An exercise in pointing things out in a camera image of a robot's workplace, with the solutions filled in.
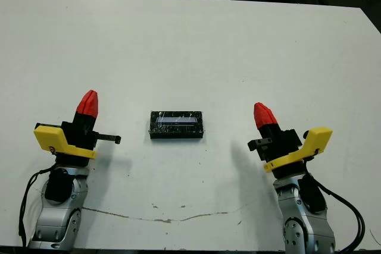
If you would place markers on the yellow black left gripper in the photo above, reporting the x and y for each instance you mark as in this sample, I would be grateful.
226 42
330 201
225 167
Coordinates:
78 138

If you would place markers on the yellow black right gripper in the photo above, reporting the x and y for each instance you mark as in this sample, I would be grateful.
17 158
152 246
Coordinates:
285 145

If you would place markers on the black camera box lid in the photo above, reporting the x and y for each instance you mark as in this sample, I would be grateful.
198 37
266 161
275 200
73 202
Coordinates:
177 130

